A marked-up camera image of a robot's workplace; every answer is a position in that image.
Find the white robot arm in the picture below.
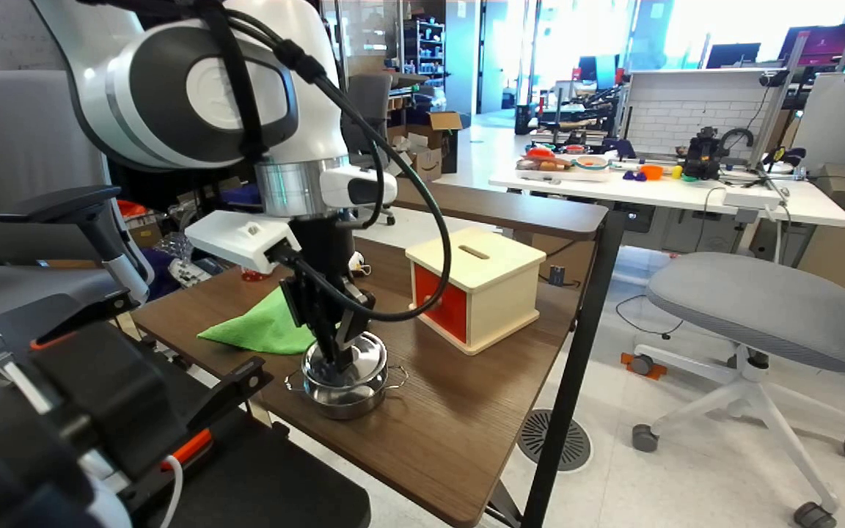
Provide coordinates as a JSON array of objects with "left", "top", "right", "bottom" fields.
[{"left": 33, "top": 0, "right": 397, "bottom": 374}]

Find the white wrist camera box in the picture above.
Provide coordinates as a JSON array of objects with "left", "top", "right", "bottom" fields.
[{"left": 186, "top": 210, "right": 299, "bottom": 271}]

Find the wooden box with red drawer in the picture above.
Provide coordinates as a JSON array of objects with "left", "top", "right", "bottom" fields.
[{"left": 419, "top": 227, "right": 545, "bottom": 355}]

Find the small white figurine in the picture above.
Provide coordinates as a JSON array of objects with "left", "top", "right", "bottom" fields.
[{"left": 349, "top": 252, "right": 365, "bottom": 271}]

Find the grey office chair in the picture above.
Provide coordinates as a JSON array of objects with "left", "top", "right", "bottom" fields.
[
  {"left": 630, "top": 252, "right": 845, "bottom": 528},
  {"left": 0, "top": 69, "right": 156, "bottom": 330}
]

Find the black equipment in foreground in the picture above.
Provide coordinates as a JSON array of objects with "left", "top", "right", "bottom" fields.
[{"left": 0, "top": 321, "right": 369, "bottom": 528}]

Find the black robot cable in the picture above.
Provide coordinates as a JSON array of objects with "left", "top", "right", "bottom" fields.
[{"left": 198, "top": 0, "right": 456, "bottom": 324}]

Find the silver pot lid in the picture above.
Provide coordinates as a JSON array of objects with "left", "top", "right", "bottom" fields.
[{"left": 302, "top": 330, "right": 387, "bottom": 389}]

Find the grey office chair right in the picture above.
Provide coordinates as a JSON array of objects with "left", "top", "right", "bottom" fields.
[{"left": 630, "top": 252, "right": 845, "bottom": 528}]

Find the green cloth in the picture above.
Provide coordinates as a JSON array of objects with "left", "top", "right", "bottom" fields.
[{"left": 200, "top": 290, "right": 315, "bottom": 355}]

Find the grey office chair left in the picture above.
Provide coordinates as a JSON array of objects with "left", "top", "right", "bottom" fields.
[{"left": 0, "top": 69, "right": 156, "bottom": 330}]

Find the white desk with clutter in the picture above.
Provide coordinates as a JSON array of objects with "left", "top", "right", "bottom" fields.
[{"left": 487, "top": 63, "right": 845, "bottom": 257}]

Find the grey chair in background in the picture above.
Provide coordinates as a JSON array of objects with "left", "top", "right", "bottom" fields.
[{"left": 343, "top": 72, "right": 391, "bottom": 163}]

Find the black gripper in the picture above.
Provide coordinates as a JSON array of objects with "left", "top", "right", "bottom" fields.
[{"left": 283, "top": 216, "right": 369, "bottom": 378}]

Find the silver pot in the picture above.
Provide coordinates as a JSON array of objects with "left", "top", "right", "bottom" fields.
[{"left": 284, "top": 365, "right": 407, "bottom": 422}]

